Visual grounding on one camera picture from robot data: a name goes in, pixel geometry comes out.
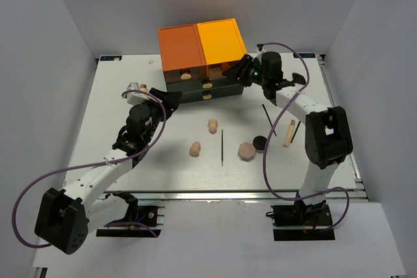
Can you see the black lid round jar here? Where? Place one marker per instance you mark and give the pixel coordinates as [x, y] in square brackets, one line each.
[259, 143]

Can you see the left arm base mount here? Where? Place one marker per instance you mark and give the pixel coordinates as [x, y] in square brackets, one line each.
[138, 221]

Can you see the black fan brush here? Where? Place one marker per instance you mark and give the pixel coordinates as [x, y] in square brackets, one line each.
[298, 79]

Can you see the right beige concealer tube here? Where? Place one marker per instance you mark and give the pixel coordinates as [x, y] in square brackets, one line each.
[289, 135]

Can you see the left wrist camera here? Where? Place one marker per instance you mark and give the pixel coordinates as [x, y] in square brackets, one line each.
[133, 97]

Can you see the dark orange drawer box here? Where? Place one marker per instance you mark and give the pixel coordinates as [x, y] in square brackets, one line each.
[181, 53]

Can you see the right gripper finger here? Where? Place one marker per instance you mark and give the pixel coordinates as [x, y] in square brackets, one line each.
[246, 61]
[233, 74]

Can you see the dark teal drawer cabinet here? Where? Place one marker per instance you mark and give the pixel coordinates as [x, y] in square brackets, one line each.
[194, 90]

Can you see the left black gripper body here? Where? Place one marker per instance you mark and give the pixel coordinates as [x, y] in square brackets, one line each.
[156, 116]

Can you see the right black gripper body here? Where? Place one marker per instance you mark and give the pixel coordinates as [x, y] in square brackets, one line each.
[253, 74]

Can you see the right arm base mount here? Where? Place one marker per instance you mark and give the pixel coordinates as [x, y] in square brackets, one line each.
[291, 225]

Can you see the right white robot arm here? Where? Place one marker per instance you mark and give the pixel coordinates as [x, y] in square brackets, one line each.
[327, 135]

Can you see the beige makeup sponge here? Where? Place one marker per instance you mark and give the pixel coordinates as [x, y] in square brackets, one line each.
[213, 125]
[195, 149]

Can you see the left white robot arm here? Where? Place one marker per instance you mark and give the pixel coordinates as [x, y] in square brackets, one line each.
[68, 215]

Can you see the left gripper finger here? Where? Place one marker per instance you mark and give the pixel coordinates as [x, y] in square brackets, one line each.
[171, 101]
[157, 92]

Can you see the far right thin black brush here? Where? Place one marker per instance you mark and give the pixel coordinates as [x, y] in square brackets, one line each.
[295, 131]

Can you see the clear yellow box drawer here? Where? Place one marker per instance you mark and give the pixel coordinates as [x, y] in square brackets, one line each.
[215, 71]

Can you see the yellow drawer box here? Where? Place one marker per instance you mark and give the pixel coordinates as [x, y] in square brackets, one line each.
[221, 41]

